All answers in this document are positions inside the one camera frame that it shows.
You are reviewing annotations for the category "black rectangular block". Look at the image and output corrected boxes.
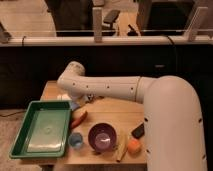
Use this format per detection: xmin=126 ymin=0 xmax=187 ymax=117
xmin=131 ymin=124 xmax=144 ymax=139

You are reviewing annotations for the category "white rail barrier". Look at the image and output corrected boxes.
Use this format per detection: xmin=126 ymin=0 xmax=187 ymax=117
xmin=0 ymin=8 xmax=213 ymax=46

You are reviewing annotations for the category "orange fruit toy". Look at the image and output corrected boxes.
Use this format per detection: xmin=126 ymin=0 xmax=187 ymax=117
xmin=127 ymin=139 xmax=141 ymax=154

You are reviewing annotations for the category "yellow banana toy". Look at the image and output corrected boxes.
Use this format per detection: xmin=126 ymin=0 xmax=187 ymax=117
xmin=116 ymin=131 xmax=128 ymax=162

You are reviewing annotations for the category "green plastic tray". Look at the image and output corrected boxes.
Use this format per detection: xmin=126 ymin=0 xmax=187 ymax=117
xmin=10 ymin=101 xmax=71 ymax=159

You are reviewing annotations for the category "black office chair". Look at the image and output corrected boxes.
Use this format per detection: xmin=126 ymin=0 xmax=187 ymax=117
xmin=44 ymin=0 xmax=122 ymax=37

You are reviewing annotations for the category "purple bowl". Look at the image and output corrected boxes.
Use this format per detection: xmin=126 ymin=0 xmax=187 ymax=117
xmin=88 ymin=123 xmax=117 ymax=153

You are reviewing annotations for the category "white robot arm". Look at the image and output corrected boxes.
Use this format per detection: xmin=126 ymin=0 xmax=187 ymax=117
xmin=57 ymin=61 xmax=208 ymax=171

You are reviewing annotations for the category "small blue cup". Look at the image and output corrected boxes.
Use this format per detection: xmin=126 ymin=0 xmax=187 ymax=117
xmin=68 ymin=132 xmax=83 ymax=149

